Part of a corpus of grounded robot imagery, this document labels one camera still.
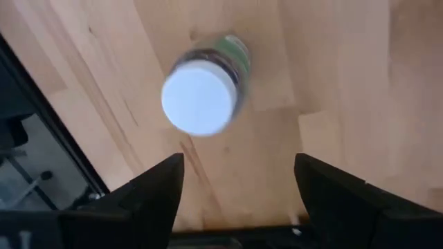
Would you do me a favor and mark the black office chair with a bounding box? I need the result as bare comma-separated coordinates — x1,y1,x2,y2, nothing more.
0,113,55,210

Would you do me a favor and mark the white bottle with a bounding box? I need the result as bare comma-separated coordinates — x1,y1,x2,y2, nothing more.
161,33,252,138

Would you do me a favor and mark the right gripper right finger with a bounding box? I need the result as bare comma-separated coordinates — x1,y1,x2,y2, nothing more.
294,154,426,249

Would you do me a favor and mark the black aluminium table frame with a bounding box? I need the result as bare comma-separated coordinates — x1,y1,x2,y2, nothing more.
0,33,111,208

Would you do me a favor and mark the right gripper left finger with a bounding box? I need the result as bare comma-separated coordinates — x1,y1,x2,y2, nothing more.
81,153,185,249

